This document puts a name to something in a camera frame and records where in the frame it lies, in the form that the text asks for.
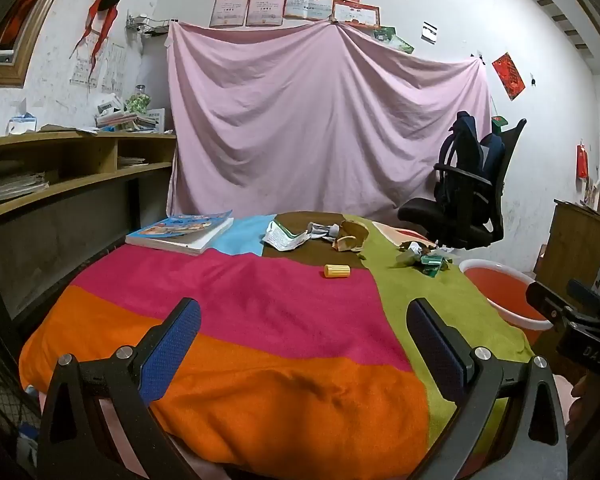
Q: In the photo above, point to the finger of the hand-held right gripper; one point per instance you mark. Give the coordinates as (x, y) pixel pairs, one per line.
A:
(547, 305)
(590, 297)

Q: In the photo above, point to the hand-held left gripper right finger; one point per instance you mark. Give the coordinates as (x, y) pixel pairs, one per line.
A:
(432, 345)

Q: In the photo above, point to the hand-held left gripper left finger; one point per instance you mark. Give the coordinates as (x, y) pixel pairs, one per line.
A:
(172, 340)

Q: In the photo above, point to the red plastic basin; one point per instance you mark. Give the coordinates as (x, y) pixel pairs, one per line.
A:
(500, 285)

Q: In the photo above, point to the green white packet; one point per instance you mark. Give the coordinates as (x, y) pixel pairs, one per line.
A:
(432, 263)

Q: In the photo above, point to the light green wrapper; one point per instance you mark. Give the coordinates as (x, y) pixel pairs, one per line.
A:
(407, 259)

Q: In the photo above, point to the small brown wrapper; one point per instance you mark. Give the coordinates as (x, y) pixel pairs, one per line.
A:
(407, 246)

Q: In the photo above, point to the yellow plastic cap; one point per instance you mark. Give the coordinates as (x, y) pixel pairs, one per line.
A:
(336, 271)

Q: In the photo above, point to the white wrapper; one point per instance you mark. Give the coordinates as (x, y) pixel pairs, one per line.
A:
(280, 235)

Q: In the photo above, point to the grey wrapper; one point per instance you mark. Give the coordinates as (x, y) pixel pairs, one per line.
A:
(321, 230)

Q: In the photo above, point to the wooden cabinet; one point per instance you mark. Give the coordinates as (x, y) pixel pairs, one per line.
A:
(570, 240)

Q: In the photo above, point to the illustrated paperback book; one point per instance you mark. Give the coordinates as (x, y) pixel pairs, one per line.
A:
(180, 232)

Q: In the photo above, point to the colourful patchwork blanket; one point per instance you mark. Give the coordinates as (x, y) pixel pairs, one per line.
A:
(280, 305)

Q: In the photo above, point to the black office chair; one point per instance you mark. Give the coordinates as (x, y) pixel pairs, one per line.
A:
(430, 210)

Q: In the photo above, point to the small red hanging ornament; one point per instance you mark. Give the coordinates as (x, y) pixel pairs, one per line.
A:
(582, 160)

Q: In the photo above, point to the blue backpack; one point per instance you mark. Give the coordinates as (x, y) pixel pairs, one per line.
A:
(467, 145)

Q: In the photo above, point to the wooden shelf unit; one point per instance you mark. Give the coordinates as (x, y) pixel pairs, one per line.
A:
(80, 180)

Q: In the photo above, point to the stack of papers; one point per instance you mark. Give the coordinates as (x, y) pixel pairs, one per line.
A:
(15, 187)

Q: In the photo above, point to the white cardboard box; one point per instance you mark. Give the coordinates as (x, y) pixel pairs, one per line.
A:
(156, 120)

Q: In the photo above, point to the pile of books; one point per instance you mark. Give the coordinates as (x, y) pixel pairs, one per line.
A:
(125, 122)

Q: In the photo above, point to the glass jar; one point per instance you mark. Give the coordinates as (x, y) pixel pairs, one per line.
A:
(137, 102)

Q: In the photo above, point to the pink hanging sheet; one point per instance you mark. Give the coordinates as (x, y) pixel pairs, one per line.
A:
(305, 125)

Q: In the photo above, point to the white blue tissue pack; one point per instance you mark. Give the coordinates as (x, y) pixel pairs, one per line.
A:
(22, 125)

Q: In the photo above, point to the green photo cards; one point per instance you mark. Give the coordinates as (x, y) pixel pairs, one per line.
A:
(392, 39)

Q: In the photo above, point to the red wall poster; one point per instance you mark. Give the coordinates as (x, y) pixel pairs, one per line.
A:
(508, 76)

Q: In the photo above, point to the paper wall chart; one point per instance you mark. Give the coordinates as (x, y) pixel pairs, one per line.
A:
(112, 67)
(82, 67)

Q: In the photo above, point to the silver wall sticker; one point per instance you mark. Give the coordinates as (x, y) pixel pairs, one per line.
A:
(429, 32)

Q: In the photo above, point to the red tassel wall ornament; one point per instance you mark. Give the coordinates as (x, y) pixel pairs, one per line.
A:
(100, 5)

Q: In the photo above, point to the wooden frame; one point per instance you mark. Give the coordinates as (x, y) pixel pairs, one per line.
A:
(35, 15)

